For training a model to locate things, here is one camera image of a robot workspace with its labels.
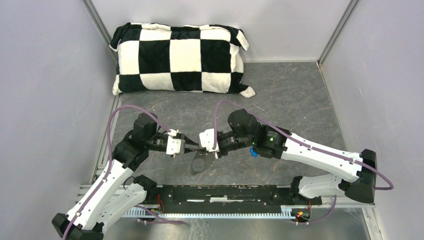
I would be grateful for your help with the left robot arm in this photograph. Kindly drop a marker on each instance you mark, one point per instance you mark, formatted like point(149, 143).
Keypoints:
point(97, 210)

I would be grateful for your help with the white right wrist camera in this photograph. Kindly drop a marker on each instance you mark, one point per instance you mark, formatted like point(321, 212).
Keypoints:
point(207, 141)

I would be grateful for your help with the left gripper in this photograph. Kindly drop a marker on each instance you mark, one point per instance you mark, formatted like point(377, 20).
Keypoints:
point(187, 140)

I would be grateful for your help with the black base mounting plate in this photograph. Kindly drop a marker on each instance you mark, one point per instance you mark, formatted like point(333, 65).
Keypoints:
point(225, 199)

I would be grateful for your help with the blue key fob tag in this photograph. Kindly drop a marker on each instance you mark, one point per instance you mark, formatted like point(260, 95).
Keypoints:
point(253, 153)

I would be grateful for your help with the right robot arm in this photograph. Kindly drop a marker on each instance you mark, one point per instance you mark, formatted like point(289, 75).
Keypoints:
point(349, 173)

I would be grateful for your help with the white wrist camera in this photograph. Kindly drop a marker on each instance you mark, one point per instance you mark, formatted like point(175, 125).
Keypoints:
point(207, 141)
point(175, 143)

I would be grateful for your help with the white slotted cable duct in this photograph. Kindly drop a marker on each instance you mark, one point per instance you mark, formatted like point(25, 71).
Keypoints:
point(284, 213)

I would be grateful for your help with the black and white checkered pillow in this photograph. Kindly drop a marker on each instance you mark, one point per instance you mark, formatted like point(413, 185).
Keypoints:
point(188, 58)

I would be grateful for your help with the aluminium frame rail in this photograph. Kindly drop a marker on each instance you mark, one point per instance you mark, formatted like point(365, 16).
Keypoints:
point(341, 201)

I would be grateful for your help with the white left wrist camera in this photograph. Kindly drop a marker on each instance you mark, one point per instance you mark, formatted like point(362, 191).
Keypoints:
point(175, 143)

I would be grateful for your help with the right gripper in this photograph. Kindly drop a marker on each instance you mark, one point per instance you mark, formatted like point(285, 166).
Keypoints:
point(221, 153)

